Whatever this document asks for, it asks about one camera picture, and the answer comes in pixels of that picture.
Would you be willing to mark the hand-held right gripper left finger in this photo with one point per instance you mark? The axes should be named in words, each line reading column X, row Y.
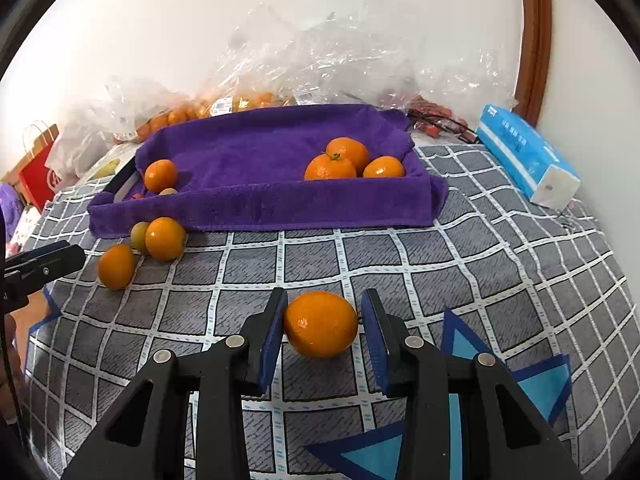
column 272, row 340

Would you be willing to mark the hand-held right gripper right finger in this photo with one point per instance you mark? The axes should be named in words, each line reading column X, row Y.
column 375, row 340

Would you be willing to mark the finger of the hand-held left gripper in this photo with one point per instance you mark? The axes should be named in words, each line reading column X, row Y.
column 50, row 262

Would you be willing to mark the large orange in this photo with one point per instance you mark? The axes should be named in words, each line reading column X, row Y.
column 320, row 325

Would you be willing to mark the black tray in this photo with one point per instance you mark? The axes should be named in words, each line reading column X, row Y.
column 122, row 182

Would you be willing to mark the purple towel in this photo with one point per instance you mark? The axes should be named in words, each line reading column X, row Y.
column 250, row 160

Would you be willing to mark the person's left hand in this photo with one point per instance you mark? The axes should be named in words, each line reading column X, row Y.
column 12, row 355

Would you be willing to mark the purple cloth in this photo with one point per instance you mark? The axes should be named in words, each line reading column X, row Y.
column 10, row 200

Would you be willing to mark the red paper bag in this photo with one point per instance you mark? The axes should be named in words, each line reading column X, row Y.
column 37, row 180

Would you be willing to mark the grey checkered blanket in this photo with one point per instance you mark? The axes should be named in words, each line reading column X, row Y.
column 300, row 260

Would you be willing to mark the yellow green fruit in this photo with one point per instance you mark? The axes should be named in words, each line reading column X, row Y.
column 138, row 236

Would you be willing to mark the fruit printed mat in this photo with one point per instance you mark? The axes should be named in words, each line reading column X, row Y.
column 107, row 167

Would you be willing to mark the white plastic bag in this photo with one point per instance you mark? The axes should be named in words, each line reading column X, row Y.
column 75, row 150

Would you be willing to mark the small yellow fruit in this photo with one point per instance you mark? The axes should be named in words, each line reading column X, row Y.
column 168, row 192

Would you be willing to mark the small orange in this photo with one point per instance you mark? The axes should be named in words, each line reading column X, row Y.
column 383, row 167

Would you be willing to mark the orange with green stem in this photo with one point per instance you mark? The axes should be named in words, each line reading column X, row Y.
column 325, row 170

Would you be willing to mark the red small packets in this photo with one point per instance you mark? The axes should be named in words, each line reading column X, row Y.
column 435, row 120

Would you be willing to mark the blue tissue pack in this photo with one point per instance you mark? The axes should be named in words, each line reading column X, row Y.
column 525, row 160

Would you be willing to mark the labelled clear bag of oranges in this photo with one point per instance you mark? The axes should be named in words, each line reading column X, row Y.
column 250, row 100

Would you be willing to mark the crumpled clear plastic bag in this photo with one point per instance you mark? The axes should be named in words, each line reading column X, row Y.
column 400, row 60

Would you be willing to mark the brown wooden door frame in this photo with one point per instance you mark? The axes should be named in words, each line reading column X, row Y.
column 535, row 35

